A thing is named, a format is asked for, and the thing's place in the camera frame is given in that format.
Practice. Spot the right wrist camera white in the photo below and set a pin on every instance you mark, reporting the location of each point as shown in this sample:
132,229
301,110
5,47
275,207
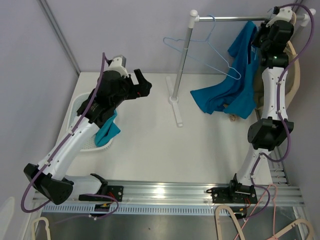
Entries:
284,14

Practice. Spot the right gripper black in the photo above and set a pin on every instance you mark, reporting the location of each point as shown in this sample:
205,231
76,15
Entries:
263,28

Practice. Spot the teal t shirt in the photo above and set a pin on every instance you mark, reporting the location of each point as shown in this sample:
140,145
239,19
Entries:
107,132

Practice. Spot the blue t shirt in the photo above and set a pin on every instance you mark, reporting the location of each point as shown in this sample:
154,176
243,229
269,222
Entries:
235,94

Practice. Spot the beige t shirt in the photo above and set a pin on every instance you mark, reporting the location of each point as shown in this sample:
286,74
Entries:
290,80

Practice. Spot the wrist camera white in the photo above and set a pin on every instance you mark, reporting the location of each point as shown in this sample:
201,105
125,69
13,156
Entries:
118,64
284,14

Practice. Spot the light blue wire hanger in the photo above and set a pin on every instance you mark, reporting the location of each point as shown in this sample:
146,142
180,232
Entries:
202,51

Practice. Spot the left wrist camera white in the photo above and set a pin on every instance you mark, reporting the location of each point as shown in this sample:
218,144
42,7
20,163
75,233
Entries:
118,64

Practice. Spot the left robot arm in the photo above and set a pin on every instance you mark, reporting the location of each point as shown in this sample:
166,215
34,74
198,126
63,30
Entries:
95,117

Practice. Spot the beige wooden hanger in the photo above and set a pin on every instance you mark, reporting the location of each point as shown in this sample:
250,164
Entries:
290,21

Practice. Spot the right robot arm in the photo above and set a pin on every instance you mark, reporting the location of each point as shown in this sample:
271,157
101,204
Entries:
273,127

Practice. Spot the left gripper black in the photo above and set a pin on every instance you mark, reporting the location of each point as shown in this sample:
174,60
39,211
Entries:
141,90

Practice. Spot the left black mount plate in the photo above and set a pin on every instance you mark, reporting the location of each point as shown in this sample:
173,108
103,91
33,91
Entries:
114,191

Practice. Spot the right black mount plate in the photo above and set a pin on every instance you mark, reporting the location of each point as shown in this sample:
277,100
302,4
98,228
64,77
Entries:
225,196

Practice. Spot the black mount plate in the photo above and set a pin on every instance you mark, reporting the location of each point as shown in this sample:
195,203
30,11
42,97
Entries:
114,191
225,196

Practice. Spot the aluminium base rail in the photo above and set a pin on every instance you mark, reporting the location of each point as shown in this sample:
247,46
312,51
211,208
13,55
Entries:
169,184

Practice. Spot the white plastic basket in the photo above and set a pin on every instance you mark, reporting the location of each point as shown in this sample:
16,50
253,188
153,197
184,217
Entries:
89,145

